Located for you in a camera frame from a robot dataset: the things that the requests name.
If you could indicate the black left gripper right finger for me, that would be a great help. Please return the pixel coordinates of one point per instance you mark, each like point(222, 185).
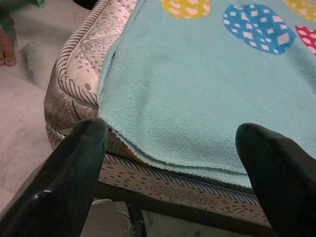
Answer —
point(284, 182)

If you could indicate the teal blanket with colourful patches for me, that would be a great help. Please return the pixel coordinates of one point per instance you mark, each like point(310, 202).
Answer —
point(197, 86)

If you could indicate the green plastic stool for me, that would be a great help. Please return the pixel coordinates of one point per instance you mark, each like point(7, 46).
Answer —
point(40, 2)

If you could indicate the person's bare leg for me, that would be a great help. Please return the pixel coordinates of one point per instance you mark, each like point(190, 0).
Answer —
point(7, 49)

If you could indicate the grey quilted mattress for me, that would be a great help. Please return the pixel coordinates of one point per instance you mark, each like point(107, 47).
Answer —
point(81, 74)

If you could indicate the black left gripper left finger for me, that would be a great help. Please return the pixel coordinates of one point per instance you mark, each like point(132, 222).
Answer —
point(61, 177)

